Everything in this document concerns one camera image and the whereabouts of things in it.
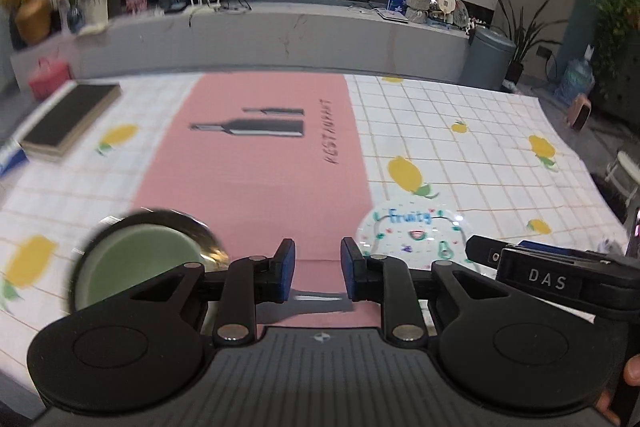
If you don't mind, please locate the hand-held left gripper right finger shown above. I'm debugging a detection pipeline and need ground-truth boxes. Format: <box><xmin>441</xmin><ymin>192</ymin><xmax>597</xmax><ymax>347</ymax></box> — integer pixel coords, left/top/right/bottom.
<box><xmin>341</xmin><ymin>237</ymin><xmax>506</xmax><ymax>342</ymax></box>

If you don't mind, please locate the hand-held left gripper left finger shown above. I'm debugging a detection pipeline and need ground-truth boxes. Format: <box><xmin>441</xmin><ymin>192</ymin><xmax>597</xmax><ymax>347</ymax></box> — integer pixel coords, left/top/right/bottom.
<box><xmin>117</xmin><ymin>238</ymin><xmax>296</xmax><ymax>347</ymax></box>

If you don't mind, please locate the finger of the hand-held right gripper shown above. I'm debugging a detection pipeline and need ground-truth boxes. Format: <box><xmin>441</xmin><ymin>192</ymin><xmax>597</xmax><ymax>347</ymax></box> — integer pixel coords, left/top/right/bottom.
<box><xmin>517</xmin><ymin>239</ymin><xmax>557</xmax><ymax>253</ymax></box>
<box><xmin>466</xmin><ymin>234</ymin><xmax>506</xmax><ymax>269</ymax></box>

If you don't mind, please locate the white fruit-printed plate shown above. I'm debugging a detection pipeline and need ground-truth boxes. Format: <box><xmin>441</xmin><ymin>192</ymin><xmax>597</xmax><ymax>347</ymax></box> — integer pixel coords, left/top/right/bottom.
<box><xmin>356</xmin><ymin>207</ymin><xmax>478</xmax><ymax>275</ymax></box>

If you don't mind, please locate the green bowl with dark rim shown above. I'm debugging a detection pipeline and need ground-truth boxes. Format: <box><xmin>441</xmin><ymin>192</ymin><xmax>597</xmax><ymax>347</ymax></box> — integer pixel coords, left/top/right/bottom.
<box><xmin>70</xmin><ymin>209</ymin><xmax>231</xmax><ymax>315</ymax></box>

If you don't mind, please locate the green ceramic bowl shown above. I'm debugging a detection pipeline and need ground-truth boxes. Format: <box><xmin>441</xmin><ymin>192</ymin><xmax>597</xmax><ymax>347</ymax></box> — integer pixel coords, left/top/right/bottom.
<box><xmin>89</xmin><ymin>227</ymin><xmax>213</xmax><ymax>308</ymax></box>

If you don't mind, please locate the person's right hand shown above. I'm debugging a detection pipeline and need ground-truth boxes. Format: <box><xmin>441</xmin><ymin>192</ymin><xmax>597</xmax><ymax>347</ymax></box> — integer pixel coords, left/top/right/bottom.
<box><xmin>595</xmin><ymin>352</ymin><xmax>640</xmax><ymax>413</ymax></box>

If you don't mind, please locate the smartphone with lit screen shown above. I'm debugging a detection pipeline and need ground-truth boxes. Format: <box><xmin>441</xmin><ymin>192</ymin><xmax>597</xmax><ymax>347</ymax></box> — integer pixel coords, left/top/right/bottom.
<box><xmin>622</xmin><ymin>209</ymin><xmax>640</xmax><ymax>258</ymax></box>

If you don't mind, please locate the pink bottle-print table mat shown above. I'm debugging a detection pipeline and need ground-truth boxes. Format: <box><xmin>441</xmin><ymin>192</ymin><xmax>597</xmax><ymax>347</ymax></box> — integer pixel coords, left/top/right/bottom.
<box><xmin>132</xmin><ymin>73</ymin><xmax>373</xmax><ymax>328</ymax></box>

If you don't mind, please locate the pink small heater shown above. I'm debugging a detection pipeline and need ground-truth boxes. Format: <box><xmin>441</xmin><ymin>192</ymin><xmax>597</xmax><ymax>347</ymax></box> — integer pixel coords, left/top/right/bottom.
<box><xmin>566</xmin><ymin>94</ymin><xmax>592</xmax><ymax>131</ymax></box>

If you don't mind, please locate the blue water jug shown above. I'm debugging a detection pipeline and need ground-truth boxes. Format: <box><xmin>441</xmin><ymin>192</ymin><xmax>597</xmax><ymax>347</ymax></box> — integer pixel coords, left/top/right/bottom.
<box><xmin>560</xmin><ymin>47</ymin><xmax>596</xmax><ymax>102</ymax></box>

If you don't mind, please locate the grey round trash can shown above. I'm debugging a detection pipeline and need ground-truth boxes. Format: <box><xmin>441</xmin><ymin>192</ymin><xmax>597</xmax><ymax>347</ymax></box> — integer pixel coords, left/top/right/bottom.
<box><xmin>460</xmin><ymin>27</ymin><xmax>517</xmax><ymax>90</ymax></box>

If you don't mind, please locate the tall leafy potted plant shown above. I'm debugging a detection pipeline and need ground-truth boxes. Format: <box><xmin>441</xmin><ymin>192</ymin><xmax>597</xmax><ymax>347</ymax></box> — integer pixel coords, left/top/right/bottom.
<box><xmin>492</xmin><ymin>0</ymin><xmax>568</xmax><ymax>82</ymax></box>

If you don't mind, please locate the large bushy green plant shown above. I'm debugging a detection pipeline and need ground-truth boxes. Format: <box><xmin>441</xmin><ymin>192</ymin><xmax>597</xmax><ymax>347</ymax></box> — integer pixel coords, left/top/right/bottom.
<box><xmin>592</xmin><ymin>0</ymin><xmax>640</xmax><ymax>122</ymax></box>

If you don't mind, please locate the white marble tv console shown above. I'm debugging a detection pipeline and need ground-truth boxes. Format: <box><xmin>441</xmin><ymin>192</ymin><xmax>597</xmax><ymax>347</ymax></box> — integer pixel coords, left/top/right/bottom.
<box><xmin>10</xmin><ymin>0</ymin><xmax>473</xmax><ymax>88</ymax></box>

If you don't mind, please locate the black hardcover book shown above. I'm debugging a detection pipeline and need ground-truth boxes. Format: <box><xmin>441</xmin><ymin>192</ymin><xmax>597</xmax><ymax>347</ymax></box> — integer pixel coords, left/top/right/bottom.
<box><xmin>20</xmin><ymin>83</ymin><xmax>122</xmax><ymax>160</ymax></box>

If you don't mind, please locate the pink plastic basket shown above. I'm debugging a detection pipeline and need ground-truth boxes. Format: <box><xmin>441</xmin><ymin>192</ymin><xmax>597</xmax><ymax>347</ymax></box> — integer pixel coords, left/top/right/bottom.
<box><xmin>28</xmin><ymin>58</ymin><xmax>70</xmax><ymax>100</ymax></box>

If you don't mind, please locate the gold round vase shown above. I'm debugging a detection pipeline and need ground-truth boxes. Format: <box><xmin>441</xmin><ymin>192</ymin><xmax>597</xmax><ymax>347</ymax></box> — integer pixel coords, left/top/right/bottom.
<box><xmin>15</xmin><ymin>0</ymin><xmax>52</xmax><ymax>45</ymax></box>

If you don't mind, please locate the white picture frame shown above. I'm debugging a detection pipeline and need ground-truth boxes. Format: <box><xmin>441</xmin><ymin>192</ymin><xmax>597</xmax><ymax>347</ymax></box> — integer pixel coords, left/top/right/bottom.
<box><xmin>80</xmin><ymin>0</ymin><xmax>108</xmax><ymax>25</ymax></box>

